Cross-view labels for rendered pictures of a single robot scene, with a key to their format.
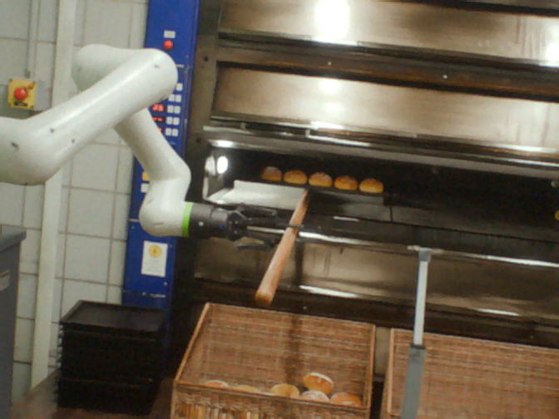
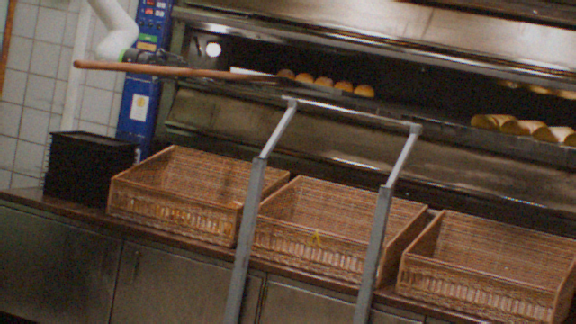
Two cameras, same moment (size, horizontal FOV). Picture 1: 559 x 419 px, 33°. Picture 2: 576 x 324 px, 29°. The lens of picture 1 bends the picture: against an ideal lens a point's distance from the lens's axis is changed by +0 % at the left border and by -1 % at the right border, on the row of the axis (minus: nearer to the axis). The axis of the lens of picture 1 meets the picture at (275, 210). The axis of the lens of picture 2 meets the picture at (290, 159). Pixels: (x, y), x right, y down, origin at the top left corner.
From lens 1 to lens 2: 212 cm
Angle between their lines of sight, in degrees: 16
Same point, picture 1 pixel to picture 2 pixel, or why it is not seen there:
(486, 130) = (382, 25)
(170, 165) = (118, 21)
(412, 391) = (252, 190)
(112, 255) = (113, 104)
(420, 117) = (335, 13)
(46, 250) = (69, 96)
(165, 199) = (111, 43)
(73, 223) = (90, 77)
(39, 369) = not seen: hidden behind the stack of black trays
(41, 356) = not seen: hidden behind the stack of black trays
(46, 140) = not seen: outside the picture
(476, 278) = (368, 143)
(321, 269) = (256, 126)
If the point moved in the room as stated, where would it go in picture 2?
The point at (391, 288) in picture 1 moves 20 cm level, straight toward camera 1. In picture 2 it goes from (303, 144) to (283, 144)
